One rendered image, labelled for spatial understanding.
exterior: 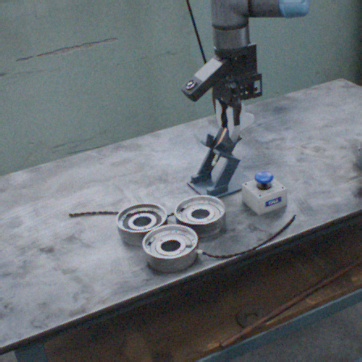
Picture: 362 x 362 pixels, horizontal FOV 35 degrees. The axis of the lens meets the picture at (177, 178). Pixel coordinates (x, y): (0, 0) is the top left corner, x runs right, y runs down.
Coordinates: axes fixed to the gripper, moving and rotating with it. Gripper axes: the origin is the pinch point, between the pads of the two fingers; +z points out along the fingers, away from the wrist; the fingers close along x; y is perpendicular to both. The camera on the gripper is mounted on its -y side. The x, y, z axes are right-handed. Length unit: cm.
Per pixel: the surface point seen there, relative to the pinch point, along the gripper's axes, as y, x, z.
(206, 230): -16.0, -16.5, 9.6
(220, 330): -15.0, -17.1, 36.9
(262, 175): 0.1, -12.9, 4.4
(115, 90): 28, 148, 43
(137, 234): -28.5, -11.1, 8.5
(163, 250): -25.3, -15.7, 10.8
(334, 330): 43, 9, 92
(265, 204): -1.4, -16.0, 9.5
